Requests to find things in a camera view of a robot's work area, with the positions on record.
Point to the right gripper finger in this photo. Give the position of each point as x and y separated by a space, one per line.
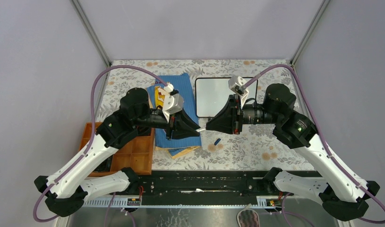
226 114
220 126

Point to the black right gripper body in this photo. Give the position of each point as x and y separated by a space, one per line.
252 113

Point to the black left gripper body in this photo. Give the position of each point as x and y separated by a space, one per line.
154 119

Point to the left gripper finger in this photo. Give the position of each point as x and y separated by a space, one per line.
182 120
185 132

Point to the blue marker cap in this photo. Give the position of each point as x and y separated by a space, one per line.
217 141

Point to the black framed whiteboard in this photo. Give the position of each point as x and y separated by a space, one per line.
211 95

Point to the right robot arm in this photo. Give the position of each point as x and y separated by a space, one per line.
342 194

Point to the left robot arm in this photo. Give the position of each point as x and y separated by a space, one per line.
66 191

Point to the floral tablecloth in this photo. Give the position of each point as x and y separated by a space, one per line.
255 148

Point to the orange wooden compartment tray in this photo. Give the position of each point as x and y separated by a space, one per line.
136 154

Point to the striped object at bottom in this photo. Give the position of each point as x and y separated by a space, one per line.
247 217

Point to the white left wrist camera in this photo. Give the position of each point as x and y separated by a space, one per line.
173 101

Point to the black mounting rail base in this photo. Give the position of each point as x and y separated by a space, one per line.
199 188

